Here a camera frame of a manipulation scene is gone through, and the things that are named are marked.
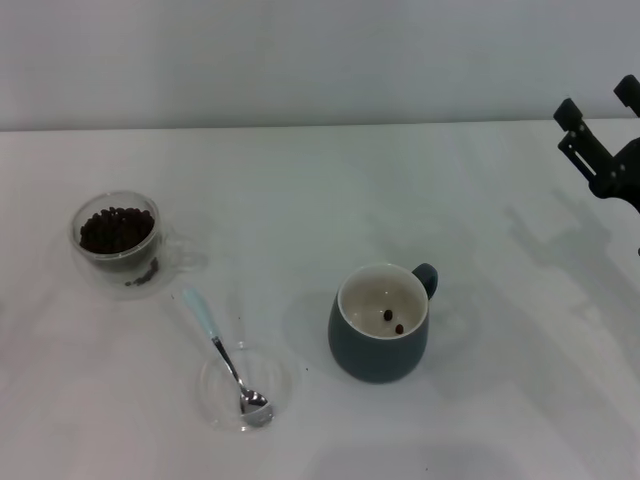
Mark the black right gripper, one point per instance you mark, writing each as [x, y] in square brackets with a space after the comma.
[620, 175]

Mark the dark blue ceramic mug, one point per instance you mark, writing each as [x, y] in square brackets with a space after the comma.
[375, 355]

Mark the clear double-wall glass cup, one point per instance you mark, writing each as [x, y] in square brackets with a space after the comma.
[175, 252]

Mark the pile of coffee beans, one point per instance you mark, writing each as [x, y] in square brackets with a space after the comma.
[117, 230]

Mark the clear glass saucer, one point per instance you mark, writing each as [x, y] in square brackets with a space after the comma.
[280, 385]

